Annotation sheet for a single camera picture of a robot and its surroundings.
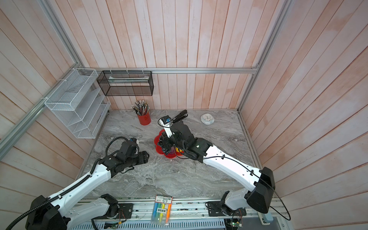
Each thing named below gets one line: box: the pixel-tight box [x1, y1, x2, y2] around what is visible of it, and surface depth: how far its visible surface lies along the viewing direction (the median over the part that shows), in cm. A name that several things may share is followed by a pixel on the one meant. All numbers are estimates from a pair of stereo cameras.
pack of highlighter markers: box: [150, 195, 173, 226], surface depth 74 cm
